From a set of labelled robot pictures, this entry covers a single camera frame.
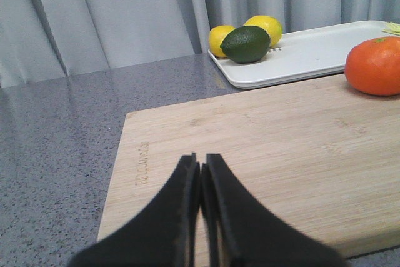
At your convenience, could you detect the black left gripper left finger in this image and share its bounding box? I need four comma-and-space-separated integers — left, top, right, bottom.
69, 154, 200, 266

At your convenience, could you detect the dark green lime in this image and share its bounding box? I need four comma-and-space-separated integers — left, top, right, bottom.
221, 26, 271, 64

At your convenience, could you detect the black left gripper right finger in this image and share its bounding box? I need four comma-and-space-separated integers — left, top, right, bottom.
201, 154, 347, 266

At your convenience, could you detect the yellow lemon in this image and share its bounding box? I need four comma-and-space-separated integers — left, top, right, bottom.
244, 15, 283, 48
209, 25, 235, 58

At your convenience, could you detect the yellow lemon left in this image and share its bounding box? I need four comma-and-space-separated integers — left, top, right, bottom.
209, 25, 235, 58

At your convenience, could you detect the grey curtain backdrop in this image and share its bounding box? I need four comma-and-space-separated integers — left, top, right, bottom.
1, 0, 399, 88

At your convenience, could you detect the yellow-green plastic fork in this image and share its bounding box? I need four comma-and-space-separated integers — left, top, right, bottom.
382, 22, 400, 36

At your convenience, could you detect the orange mandarin fruit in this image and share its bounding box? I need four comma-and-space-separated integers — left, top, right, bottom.
344, 36, 399, 96

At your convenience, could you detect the white rectangular tray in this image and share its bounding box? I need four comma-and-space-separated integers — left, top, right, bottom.
209, 21, 392, 89

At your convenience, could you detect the wooden cutting board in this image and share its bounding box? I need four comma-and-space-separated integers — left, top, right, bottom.
98, 74, 399, 257

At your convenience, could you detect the yellow lemon right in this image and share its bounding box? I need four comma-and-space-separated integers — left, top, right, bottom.
244, 15, 283, 48

